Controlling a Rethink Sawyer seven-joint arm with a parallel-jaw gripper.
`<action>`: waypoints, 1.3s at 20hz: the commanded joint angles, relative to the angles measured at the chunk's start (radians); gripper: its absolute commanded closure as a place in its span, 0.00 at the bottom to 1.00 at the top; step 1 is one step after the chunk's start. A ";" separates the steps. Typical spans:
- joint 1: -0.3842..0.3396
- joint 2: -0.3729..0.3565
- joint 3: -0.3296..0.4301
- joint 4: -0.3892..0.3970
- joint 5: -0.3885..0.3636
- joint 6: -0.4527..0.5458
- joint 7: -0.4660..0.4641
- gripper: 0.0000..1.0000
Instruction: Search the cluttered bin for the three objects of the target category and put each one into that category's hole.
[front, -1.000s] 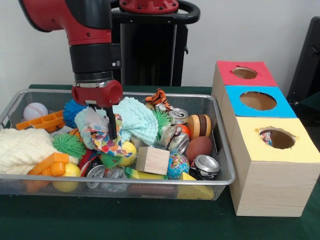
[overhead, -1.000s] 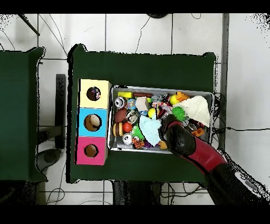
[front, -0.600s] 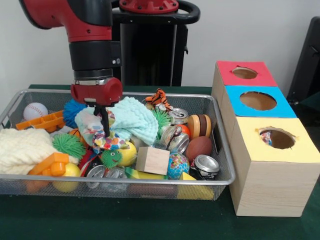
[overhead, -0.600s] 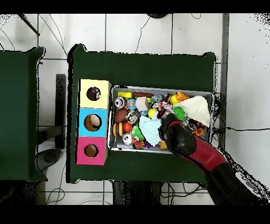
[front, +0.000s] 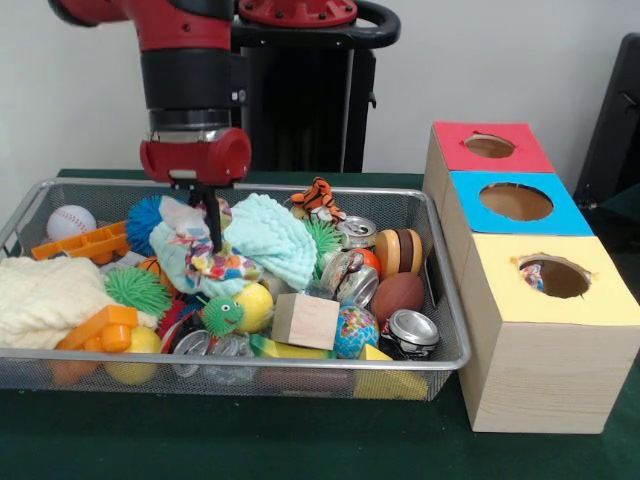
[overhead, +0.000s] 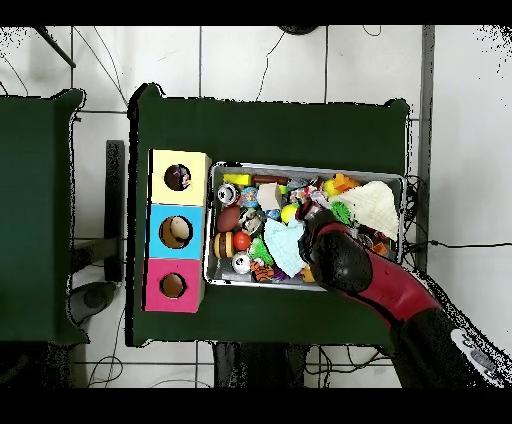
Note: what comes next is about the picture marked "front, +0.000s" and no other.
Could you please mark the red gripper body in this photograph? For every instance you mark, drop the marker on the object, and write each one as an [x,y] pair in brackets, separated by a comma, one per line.
[195,160]

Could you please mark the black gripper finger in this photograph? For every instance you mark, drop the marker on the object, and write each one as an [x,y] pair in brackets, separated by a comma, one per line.
[196,196]
[214,225]

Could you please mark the multicolour patterned cloth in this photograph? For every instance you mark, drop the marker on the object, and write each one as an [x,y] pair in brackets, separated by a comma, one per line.
[220,265]

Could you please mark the mint green cloth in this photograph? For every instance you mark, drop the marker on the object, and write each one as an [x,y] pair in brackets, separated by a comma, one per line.
[270,240]

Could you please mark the large polka dot napkin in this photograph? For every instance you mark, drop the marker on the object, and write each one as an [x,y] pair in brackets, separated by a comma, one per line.
[532,275]

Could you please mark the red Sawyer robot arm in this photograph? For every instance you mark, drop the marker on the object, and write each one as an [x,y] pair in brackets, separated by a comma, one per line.
[185,65]

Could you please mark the shallow clear mesh bin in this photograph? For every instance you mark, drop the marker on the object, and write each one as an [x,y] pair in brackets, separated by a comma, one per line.
[300,382]

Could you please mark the wooden box with three holes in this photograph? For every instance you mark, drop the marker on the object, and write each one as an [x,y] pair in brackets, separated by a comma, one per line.
[540,390]

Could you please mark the blue spiky ball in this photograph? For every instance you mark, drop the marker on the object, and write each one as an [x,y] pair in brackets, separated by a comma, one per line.
[142,225]

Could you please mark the green spiky ball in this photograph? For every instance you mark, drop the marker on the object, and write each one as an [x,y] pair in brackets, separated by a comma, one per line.
[325,237]
[137,290]

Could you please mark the plush tiger toy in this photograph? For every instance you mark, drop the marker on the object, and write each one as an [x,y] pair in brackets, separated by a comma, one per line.
[320,197]

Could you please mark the white baseball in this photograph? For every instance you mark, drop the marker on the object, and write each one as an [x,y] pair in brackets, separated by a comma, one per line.
[70,222]

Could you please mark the plain wooden cube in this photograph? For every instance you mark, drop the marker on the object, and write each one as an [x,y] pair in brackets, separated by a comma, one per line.
[305,322]

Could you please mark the orange ball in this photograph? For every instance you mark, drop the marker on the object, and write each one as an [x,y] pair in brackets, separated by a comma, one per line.
[372,260]

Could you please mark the cream knitted cloth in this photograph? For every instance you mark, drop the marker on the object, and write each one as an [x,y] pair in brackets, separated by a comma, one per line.
[45,295]

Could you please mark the toy hamburger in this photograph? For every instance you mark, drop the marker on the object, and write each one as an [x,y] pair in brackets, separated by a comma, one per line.
[397,250]

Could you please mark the large dark green tablecloth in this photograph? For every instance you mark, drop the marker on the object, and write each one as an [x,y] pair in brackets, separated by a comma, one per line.
[250,440]

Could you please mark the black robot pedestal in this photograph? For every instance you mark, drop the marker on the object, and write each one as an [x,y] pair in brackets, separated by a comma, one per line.
[310,100]

